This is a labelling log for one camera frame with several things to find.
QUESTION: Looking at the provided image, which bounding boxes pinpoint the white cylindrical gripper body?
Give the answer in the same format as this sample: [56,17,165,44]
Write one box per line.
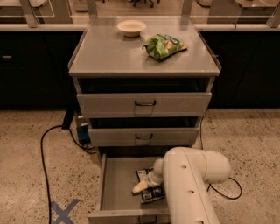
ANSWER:
[146,170,163,187]

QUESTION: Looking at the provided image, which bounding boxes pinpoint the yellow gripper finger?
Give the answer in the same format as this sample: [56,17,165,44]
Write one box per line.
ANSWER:
[132,179,149,194]

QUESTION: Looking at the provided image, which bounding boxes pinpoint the blue chip bag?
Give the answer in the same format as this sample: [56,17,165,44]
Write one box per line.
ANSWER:
[136,169,165,204]

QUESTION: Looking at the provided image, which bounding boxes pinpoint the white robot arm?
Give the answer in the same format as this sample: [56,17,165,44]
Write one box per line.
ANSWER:
[132,147,231,224]

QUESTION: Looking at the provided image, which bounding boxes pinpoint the bottom grey drawer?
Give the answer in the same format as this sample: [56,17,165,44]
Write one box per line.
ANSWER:
[87,154,171,224]

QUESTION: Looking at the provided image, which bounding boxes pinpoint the grey drawer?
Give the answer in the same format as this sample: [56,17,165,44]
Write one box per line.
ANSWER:
[88,128,199,146]
[77,92,212,118]
[87,154,171,224]

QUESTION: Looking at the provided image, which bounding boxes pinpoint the middle grey drawer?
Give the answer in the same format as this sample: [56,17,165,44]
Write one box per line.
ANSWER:
[88,128,199,146]

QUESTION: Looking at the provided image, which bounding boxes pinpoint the top grey drawer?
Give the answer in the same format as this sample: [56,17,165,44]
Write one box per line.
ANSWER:
[77,92,212,118]

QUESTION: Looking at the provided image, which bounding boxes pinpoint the grey drawer cabinet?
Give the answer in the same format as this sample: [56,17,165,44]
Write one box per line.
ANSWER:
[69,16,220,158]

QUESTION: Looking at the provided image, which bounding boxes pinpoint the green chip bag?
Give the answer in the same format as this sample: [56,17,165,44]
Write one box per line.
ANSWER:
[143,34,187,60]

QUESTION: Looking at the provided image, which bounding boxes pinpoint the dark base counter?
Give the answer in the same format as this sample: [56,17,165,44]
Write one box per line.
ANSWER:
[0,30,280,109]

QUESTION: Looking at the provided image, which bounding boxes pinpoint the blue power box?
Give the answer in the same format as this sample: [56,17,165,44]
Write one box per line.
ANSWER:
[75,113,90,144]

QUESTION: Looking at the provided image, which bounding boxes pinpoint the blue tape cross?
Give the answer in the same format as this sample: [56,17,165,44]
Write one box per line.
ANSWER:
[51,199,80,224]

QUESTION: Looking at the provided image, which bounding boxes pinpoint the white paper bowl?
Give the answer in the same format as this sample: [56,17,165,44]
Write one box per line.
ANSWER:
[117,20,146,38]

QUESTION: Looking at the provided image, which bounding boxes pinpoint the black office chair base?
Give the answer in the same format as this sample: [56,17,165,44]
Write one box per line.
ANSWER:
[127,0,161,8]

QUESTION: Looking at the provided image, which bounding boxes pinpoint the black cable on right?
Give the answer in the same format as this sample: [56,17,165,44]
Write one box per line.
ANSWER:
[199,116,243,201]

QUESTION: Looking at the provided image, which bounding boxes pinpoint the black cable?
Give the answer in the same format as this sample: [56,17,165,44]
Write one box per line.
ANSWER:
[199,116,243,201]
[39,124,97,224]

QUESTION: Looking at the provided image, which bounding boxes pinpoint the black cable on left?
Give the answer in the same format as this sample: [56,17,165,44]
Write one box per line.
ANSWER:
[39,124,97,224]

